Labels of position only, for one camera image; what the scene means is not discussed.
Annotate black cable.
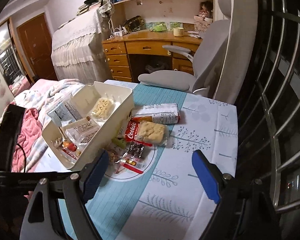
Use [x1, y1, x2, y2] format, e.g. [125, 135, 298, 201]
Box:
[14, 142, 28, 173]

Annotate clear pack printed label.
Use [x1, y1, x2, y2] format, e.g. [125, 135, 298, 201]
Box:
[61, 116, 101, 146]

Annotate cream cup on desk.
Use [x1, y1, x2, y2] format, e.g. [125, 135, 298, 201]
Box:
[173, 27, 184, 37]

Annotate wooden desk with drawers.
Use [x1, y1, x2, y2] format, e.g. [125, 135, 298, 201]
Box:
[102, 30, 202, 82]

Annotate green snack packet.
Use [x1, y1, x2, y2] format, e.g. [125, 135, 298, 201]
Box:
[111, 138, 127, 149]

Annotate dark chocolate snack packet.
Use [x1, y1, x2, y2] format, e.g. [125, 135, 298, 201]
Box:
[127, 141, 145, 159]

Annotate clear pack pale biscuit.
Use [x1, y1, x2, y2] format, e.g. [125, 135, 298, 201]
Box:
[136, 121, 168, 146]

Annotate wooden bookshelf with books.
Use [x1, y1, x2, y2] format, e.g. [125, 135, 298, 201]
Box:
[110, 0, 214, 28]

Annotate pink blanket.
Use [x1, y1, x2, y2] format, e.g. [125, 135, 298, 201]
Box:
[0, 78, 84, 173]

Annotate red cookies packet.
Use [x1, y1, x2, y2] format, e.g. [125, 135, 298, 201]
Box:
[116, 119, 153, 147]

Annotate lace covered furniture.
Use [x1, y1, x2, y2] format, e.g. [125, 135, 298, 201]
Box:
[51, 9, 112, 85]

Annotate grey office chair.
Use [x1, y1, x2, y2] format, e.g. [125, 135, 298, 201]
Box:
[138, 0, 231, 98]

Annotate doll on desk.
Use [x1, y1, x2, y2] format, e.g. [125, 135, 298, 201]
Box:
[194, 1, 213, 32]

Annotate clear bag brown snacks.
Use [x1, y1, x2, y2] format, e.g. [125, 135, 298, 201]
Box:
[106, 145, 145, 174]

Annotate brown wooden door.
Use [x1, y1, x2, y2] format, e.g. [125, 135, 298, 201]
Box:
[17, 13, 57, 80]

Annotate metal window grille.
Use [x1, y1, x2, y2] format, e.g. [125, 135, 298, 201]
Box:
[236, 0, 300, 214]

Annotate patterned blue white tablecloth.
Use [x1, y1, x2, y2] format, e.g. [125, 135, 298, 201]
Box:
[34, 79, 239, 240]

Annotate white wrapped biscuit roll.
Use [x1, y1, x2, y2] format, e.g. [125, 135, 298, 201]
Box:
[130, 103, 180, 125]

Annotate large white snack bag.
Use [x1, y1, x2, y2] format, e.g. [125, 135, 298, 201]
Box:
[47, 93, 83, 127]

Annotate dark red snack packet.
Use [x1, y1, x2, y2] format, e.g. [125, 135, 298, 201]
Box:
[51, 137, 81, 162]

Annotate white plastic storage bin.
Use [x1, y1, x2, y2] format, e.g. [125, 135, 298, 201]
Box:
[42, 82, 134, 171]

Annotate clear pack pale crackers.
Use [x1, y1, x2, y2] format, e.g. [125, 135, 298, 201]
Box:
[89, 98, 115, 121]

